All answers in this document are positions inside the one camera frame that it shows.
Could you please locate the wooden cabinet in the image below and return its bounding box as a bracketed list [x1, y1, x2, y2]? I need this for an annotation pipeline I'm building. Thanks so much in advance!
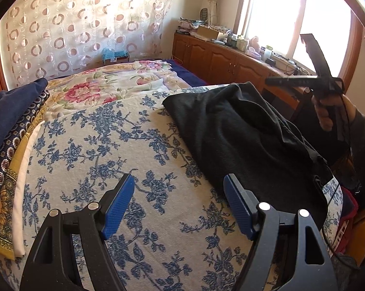
[172, 33, 316, 110]

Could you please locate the white folded cloth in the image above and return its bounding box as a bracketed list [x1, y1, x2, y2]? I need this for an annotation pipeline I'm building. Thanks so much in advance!
[11, 121, 46, 258]

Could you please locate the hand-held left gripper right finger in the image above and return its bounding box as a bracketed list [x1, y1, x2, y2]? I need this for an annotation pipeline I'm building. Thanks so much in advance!
[223, 174, 334, 291]

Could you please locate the white patterned curtain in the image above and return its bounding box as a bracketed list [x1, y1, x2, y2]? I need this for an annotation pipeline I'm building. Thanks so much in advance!
[207, 0, 229, 26]

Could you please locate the cardboard box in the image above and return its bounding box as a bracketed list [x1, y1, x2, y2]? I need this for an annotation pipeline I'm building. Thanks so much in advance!
[197, 26, 220, 40]

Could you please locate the red printed cloth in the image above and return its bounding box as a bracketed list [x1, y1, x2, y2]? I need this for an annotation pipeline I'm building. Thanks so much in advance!
[328, 186, 360, 253]

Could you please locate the person's right hand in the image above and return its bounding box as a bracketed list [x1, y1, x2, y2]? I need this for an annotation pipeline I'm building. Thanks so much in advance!
[310, 92, 357, 132]

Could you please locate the pink floral blanket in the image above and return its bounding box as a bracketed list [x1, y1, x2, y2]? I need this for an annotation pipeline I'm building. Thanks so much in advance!
[44, 60, 189, 119]

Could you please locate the navy folded cloth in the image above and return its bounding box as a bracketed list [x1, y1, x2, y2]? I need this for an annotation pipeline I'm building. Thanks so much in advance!
[0, 78, 49, 170]

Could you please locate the dark blue bed sheet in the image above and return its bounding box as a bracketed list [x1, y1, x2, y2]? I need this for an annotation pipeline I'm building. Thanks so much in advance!
[167, 59, 208, 87]

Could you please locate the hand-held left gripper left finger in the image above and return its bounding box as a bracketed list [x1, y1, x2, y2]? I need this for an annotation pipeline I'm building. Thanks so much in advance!
[19, 173, 135, 291]

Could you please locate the stack of papers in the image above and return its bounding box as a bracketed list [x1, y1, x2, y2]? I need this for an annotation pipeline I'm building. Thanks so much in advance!
[176, 18, 201, 35]

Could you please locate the white device on cabinet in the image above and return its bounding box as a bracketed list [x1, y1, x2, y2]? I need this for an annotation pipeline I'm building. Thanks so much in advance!
[273, 56, 296, 71]

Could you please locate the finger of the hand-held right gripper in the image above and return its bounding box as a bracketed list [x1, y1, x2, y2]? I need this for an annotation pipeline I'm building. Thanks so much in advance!
[266, 77, 319, 87]
[300, 33, 334, 79]

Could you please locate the blue wrapped box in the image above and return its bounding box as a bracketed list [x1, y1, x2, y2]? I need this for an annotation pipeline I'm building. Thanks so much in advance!
[102, 48, 130, 65]

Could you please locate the blue floral bedspread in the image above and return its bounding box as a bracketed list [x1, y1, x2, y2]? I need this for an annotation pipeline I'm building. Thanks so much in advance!
[0, 83, 345, 291]

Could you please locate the sheer curtain with circles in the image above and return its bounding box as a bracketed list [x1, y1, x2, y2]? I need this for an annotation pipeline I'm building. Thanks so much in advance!
[0, 0, 177, 88]

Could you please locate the black t-shirt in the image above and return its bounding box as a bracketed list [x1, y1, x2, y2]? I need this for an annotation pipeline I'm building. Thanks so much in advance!
[162, 81, 342, 237]

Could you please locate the yellow sunflower patterned cloth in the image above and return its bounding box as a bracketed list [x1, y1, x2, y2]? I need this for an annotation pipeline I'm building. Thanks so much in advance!
[0, 118, 37, 253]

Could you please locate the navy medallion patterned cloth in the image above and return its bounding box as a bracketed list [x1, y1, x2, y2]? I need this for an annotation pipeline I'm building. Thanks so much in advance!
[0, 92, 51, 249]

